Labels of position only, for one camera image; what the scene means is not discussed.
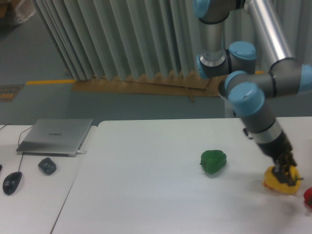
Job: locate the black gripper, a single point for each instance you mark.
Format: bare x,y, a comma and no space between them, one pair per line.
282,168

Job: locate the yellow bell pepper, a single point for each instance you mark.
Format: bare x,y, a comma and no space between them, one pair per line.
271,182

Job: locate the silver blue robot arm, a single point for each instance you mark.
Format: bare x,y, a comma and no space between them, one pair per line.
243,88

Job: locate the red bell pepper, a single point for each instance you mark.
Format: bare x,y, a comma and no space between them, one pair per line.
308,197

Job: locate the green bell pepper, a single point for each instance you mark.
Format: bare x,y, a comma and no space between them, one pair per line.
212,161

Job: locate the brown cardboard sheet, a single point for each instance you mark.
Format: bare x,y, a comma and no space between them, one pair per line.
190,86

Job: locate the white usb plug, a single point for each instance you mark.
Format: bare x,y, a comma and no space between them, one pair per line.
81,152

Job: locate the silver laptop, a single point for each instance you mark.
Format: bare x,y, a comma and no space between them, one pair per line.
55,137

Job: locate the pale green curtain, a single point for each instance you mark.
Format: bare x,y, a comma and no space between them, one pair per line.
130,39

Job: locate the small black controller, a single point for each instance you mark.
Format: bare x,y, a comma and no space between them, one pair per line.
47,166

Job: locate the black computer mouse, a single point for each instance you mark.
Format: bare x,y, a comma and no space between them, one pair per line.
11,182

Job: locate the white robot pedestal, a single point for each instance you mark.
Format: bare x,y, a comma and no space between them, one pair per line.
228,110

